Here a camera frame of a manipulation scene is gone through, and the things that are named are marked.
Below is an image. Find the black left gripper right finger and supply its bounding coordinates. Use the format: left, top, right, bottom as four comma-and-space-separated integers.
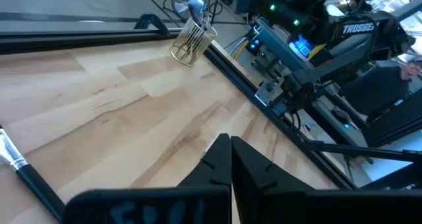
231, 136, 315, 190

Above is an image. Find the yellow cable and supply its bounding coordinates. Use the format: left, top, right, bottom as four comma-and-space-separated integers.
233, 39, 251, 61

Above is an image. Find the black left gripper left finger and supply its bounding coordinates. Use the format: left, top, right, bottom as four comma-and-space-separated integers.
177, 133, 231, 188

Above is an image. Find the long thin makeup brush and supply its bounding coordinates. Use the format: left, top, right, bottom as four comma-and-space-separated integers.
0, 126, 66, 223

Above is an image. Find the person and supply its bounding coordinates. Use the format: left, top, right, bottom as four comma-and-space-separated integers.
338, 57, 422, 123

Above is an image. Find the gold wire brush holder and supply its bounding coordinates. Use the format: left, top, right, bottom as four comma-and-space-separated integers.
169, 15, 219, 68

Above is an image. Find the black computer mouse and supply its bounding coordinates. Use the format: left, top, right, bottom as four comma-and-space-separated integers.
331, 107, 352, 129

